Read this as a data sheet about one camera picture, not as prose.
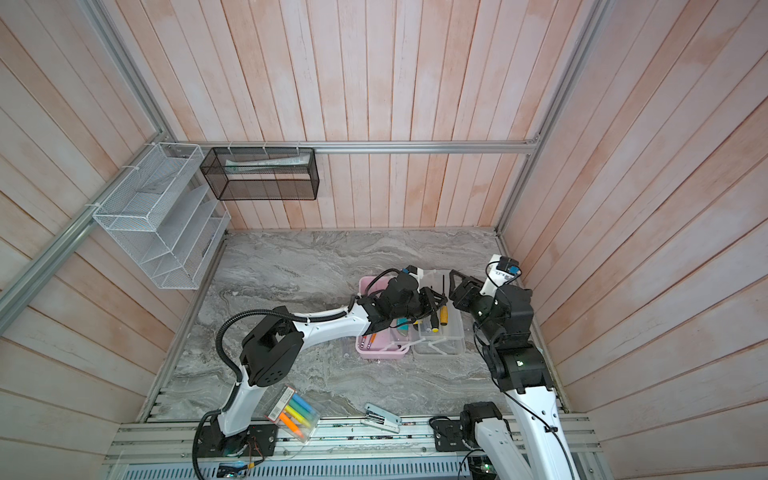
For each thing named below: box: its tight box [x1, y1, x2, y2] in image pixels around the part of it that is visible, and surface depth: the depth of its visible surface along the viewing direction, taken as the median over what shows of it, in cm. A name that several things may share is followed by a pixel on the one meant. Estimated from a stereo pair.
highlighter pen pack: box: [264, 386, 321, 443], surface depth 78 cm
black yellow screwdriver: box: [430, 310, 439, 333], surface depth 82 cm
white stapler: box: [360, 403, 403, 434], surface depth 77 cm
